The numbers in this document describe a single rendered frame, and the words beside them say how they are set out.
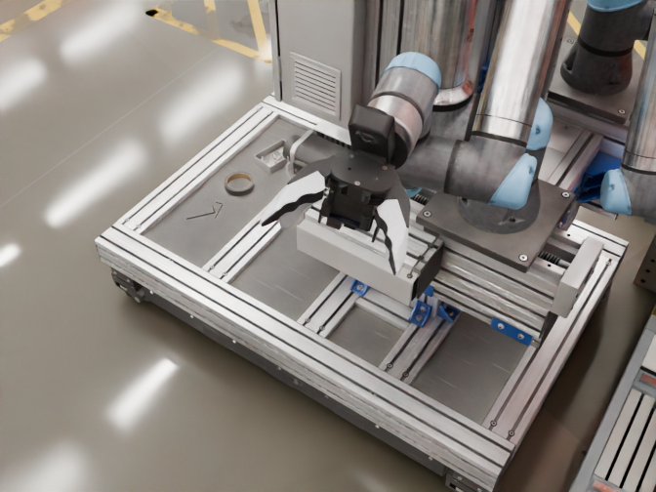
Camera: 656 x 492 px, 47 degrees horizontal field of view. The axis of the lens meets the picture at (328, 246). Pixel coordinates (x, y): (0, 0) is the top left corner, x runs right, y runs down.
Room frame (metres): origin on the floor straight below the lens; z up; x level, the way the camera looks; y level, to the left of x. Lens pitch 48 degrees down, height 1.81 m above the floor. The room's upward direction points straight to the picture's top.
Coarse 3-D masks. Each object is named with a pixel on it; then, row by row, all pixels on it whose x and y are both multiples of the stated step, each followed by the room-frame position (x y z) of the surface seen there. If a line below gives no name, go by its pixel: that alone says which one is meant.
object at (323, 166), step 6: (330, 156) 0.65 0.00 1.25; (312, 162) 0.64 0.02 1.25; (318, 162) 0.64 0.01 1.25; (324, 162) 0.64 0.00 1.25; (330, 162) 0.64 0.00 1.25; (306, 168) 0.63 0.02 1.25; (312, 168) 0.63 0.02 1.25; (318, 168) 0.63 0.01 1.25; (324, 168) 0.63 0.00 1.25; (330, 168) 0.63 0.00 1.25; (300, 174) 0.62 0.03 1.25; (306, 174) 0.62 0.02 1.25; (324, 174) 0.62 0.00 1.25; (330, 174) 0.62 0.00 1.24; (294, 180) 0.61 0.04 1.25; (324, 180) 0.62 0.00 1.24; (336, 180) 0.62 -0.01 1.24
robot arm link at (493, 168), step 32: (512, 0) 0.89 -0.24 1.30; (544, 0) 0.88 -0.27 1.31; (512, 32) 0.86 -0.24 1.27; (544, 32) 0.85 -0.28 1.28; (512, 64) 0.83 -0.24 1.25; (544, 64) 0.83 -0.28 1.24; (512, 96) 0.80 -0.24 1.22; (480, 128) 0.78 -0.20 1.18; (512, 128) 0.77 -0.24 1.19; (480, 160) 0.75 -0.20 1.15; (512, 160) 0.75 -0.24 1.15; (448, 192) 0.74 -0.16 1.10; (480, 192) 0.73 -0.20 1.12; (512, 192) 0.71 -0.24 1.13
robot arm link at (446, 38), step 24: (432, 0) 1.02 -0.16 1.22; (456, 0) 1.01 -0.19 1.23; (432, 24) 1.02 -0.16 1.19; (456, 24) 1.01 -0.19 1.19; (432, 48) 1.02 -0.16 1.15; (456, 48) 1.01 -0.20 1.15; (456, 72) 1.01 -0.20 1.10; (456, 96) 1.01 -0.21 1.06; (432, 120) 1.00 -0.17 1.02; (456, 120) 1.00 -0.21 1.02
